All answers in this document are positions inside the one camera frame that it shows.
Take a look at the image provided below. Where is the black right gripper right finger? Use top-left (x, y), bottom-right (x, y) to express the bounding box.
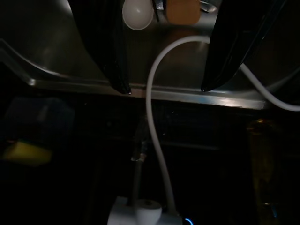
top-left (201, 0), bottom-right (288, 92)

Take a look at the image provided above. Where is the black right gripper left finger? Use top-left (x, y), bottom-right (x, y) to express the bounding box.
top-left (67, 0), bottom-right (132, 95)

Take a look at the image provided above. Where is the white round plastic spoon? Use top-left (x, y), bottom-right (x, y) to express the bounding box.
top-left (121, 0), bottom-right (155, 31)

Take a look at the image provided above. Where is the tan rounded sponge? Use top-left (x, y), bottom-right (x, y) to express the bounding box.
top-left (165, 0), bottom-right (201, 25)

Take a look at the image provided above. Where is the stainless steel sink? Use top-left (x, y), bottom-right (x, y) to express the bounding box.
top-left (0, 0), bottom-right (300, 111)

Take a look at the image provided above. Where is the blue plastic container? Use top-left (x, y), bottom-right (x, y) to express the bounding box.
top-left (4, 97), bottom-right (76, 147)

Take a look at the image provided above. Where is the yellow liquid bottle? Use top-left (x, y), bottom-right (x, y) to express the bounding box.
top-left (245, 118), bottom-right (287, 213)

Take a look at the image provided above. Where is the metal faucet pipe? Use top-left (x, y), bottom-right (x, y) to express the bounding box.
top-left (129, 120), bottom-right (150, 205)

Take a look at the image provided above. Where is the yellow green scrub sponge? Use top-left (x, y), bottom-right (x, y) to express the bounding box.
top-left (1, 139), bottom-right (53, 166)

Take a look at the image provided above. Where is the white flexible hose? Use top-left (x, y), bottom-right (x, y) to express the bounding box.
top-left (145, 35), bottom-right (300, 215)

